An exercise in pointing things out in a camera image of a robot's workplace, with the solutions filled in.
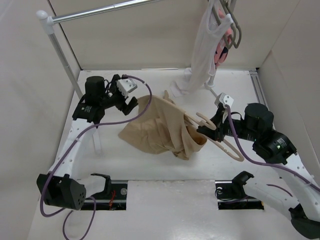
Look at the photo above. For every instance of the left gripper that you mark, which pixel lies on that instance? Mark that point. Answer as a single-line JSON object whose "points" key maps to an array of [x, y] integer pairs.
{"points": [[132, 102]]}

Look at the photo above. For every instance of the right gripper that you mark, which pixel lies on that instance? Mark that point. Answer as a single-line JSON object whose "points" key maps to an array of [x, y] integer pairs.
{"points": [[217, 119]]}

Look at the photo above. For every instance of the beige t shirt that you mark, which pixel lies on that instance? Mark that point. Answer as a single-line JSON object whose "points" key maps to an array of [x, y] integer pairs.
{"points": [[164, 127]]}

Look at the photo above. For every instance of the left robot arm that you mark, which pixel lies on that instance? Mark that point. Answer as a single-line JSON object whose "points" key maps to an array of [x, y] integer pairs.
{"points": [[62, 186]]}

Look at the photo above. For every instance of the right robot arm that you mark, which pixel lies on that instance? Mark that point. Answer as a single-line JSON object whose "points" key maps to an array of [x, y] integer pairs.
{"points": [[302, 207]]}

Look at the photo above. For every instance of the grey clothes hanger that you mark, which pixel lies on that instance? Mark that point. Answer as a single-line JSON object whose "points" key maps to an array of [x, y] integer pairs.
{"points": [[234, 39]]}

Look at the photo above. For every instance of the white tank top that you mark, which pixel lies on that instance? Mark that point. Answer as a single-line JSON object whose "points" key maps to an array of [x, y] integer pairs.
{"points": [[208, 40]]}

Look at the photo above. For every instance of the pink patterned garment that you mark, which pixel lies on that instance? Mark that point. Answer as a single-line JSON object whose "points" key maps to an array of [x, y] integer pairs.
{"points": [[221, 52]]}

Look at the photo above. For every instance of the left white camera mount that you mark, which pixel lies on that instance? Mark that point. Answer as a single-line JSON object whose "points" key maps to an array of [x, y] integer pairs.
{"points": [[126, 86]]}

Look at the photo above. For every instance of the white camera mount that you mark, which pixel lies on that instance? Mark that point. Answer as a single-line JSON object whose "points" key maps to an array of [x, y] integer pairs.
{"points": [[224, 99], [126, 86]]}

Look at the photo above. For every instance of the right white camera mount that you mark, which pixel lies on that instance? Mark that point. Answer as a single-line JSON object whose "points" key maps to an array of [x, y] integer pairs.
{"points": [[224, 99]]}

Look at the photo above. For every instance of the aluminium rail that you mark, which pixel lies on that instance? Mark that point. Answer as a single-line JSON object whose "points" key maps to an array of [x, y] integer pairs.
{"points": [[265, 100]]}

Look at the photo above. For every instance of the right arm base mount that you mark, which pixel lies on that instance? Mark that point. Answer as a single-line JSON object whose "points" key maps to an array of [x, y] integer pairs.
{"points": [[230, 199]]}

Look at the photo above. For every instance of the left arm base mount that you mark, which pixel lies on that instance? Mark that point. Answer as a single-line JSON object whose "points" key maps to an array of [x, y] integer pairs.
{"points": [[116, 200]]}

